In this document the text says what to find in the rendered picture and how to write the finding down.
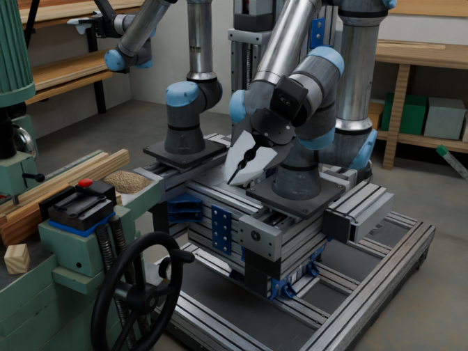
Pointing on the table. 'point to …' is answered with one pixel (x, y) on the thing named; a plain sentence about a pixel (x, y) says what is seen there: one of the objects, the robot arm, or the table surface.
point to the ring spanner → (86, 207)
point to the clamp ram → (54, 200)
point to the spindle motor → (13, 58)
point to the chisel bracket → (17, 180)
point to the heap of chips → (127, 182)
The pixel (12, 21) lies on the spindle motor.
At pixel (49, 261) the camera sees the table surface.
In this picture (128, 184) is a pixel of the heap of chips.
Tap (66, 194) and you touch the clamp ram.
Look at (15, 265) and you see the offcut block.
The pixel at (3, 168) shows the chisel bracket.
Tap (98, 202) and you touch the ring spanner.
